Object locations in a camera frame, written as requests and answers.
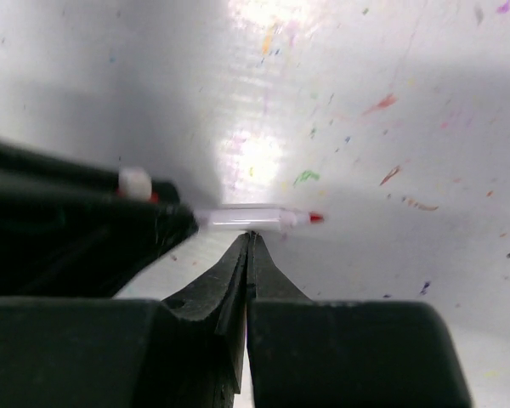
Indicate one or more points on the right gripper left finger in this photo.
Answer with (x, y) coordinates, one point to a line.
(184, 351)

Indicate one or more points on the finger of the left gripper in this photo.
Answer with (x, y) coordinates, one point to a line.
(27, 176)
(60, 240)

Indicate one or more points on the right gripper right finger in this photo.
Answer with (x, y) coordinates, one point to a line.
(307, 353)

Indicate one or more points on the red pen cap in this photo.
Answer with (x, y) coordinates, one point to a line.
(135, 183)

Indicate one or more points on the white marker red tip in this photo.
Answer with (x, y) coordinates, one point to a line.
(257, 219)

